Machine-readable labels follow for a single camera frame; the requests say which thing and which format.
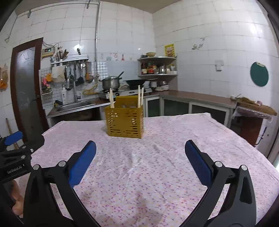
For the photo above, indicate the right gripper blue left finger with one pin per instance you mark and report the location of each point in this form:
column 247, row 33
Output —
column 40, row 206

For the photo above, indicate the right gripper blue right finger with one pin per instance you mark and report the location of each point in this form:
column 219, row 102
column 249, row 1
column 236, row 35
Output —
column 229, row 199

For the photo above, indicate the wooden chopstick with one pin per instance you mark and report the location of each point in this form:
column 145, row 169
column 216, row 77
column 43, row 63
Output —
column 110, row 98

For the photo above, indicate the steel kitchen sink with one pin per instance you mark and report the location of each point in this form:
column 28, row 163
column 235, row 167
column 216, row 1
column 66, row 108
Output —
column 73, row 105

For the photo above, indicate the kitchen counter with cabinets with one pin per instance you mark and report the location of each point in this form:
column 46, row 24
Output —
column 170, row 102

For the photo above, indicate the person left hand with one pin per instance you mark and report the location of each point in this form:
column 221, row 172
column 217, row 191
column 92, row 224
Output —
column 14, row 192

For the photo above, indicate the dark wooden door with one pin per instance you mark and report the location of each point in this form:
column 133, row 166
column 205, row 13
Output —
column 25, row 89

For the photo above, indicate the white soap bottle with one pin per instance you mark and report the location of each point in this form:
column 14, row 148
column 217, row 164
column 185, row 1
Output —
column 64, row 95

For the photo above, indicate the floral pink tablecloth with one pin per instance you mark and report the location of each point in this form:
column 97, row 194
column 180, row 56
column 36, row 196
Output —
column 150, row 181

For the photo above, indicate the chrome faucet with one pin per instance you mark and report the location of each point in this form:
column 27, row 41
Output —
column 71, row 82

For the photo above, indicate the wooden board with vegetables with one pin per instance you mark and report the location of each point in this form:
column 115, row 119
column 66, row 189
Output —
column 254, row 105

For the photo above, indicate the yellow slotted utensil holder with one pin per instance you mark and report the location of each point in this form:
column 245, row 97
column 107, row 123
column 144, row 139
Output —
column 125, row 117

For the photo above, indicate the steel cooking pot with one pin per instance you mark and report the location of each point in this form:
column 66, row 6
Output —
column 111, row 82

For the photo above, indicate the steel gas stove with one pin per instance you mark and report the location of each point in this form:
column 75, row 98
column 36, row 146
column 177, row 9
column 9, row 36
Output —
column 115, row 93

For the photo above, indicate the green round cutting board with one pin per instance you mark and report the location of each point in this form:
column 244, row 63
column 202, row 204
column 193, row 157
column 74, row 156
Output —
column 259, row 74

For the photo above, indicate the black wok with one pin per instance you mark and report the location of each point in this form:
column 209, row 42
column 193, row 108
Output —
column 133, row 84

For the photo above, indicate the bowl on top shelf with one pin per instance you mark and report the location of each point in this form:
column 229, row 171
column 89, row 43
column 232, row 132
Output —
column 151, row 54

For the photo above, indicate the wall utensil rack shelf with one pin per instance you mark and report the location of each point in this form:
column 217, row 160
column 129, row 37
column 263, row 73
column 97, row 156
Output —
column 67, row 60

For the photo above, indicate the white wall socket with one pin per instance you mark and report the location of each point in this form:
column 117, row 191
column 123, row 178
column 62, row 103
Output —
column 219, row 65

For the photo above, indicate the corner wall shelf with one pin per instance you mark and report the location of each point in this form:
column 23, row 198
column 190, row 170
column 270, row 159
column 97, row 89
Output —
column 160, row 68

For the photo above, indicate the vertical wall pipe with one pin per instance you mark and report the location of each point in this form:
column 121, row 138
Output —
column 96, row 29

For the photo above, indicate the yellow wall poster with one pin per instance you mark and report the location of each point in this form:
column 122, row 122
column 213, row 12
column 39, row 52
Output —
column 170, row 50

